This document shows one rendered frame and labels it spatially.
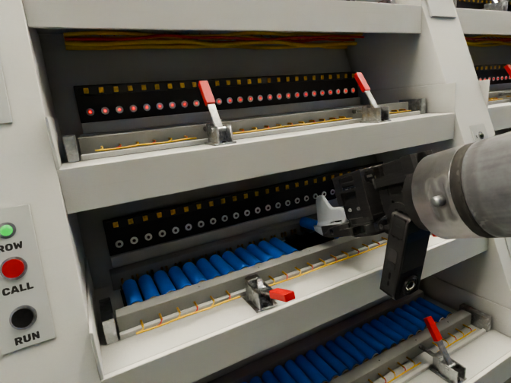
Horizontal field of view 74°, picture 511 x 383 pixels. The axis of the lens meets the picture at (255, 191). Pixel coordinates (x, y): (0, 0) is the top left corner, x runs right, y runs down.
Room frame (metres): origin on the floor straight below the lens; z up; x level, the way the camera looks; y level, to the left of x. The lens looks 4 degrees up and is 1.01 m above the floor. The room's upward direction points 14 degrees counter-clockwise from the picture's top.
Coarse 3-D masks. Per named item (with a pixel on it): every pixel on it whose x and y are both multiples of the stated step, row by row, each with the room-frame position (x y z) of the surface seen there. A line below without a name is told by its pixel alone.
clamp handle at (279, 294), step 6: (258, 282) 0.40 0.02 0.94; (258, 288) 0.40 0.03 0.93; (264, 288) 0.40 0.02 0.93; (276, 288) 0.38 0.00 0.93; (270, 294) 0.37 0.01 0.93; (276, 294) 0.36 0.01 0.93; (282, 294) 0.34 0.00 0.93; (288, 294) 0.34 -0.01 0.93; (282, 300) 0.35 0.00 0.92; (288, 300) 0.34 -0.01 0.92
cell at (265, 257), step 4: (252, 244) 0.53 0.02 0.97; (248, 248) 0.53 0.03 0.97; (252, 248) 0.52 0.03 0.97; (256, 248) 0.52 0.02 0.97; (260, 248) 0.52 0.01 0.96; (252, 252) 0.52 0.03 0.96; (256, 252) 0.51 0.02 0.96; (260, 252) 0.50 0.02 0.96; (264, 252) 0.50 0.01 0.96; (256, 256) 0.50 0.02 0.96; (260, 256) 0.50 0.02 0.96; (264, 256) 0.49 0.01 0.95; (268, 256) 0.49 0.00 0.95; (260, 260) 0.49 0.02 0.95; (264, 260) 0.49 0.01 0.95; (268, 260) 0.48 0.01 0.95
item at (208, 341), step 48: (192, 240) 0.53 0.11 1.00; (432, 240) 0.54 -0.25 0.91; (480, 240) 0.57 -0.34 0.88; (288, 288) 0.44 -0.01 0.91; (336, 288) 0.44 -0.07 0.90; (96, 336) 0.33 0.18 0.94; (144, 336) 0.37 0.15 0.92; (192, 336) 0.37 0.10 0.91; (240, 336) 0.38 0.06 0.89; (288, 336) 0.42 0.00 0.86
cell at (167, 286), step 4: (156, 272) 0.47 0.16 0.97; (160, 272) 0.47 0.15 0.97; (164, 272) 0.47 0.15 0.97; (156, 276) 0.46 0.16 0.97; (160, 276) 0.46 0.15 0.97; (164, 276) 0.46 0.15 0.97; (156, 280) 0.46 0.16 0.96; (160, 280) 0.45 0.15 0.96; (164, 280) 0.44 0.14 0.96; (168, 280) 0.45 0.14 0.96; (160, 284) 0.44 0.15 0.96; (164, 284) 0.44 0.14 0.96; (168, 284) 0.43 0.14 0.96; (172, 284) 0.44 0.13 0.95; (160, 288) 0.44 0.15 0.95; (164, 288) 0.43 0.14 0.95; (168, 288) 0.43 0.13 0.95; (172, 288) 0.43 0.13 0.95; (160, 292) 0.43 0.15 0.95; (164, 292) 0.42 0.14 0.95; (168, 292) 0.42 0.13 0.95
